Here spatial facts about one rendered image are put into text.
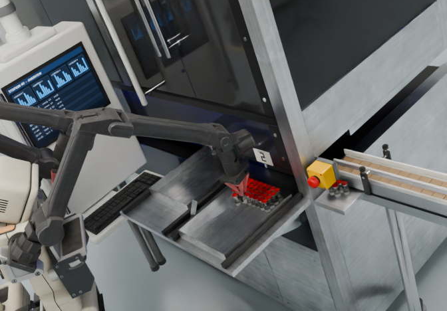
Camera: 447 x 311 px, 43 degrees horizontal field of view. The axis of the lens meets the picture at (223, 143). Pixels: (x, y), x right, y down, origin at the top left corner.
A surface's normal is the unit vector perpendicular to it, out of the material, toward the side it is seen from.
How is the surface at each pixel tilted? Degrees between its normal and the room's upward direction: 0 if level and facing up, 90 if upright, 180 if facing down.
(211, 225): 0
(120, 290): 0
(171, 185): 0
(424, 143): 90
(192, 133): 98
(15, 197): 90
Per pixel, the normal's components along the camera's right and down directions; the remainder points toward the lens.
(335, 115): 0.65, 0.19
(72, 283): 0.28, 0.41
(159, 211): -0.31, -0.82
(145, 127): 0.47, 0.45
